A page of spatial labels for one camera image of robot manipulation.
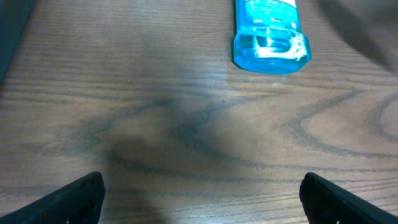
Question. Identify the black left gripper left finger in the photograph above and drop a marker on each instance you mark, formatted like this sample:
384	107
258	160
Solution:
79	202

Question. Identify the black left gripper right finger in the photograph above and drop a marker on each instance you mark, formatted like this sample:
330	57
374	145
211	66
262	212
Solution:
326	203

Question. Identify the teal Listerine mouthwash bottle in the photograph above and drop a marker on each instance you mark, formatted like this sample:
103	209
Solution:
269	37

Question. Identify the grey plastic shopping basket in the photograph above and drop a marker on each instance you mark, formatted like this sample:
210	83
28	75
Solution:
14	17

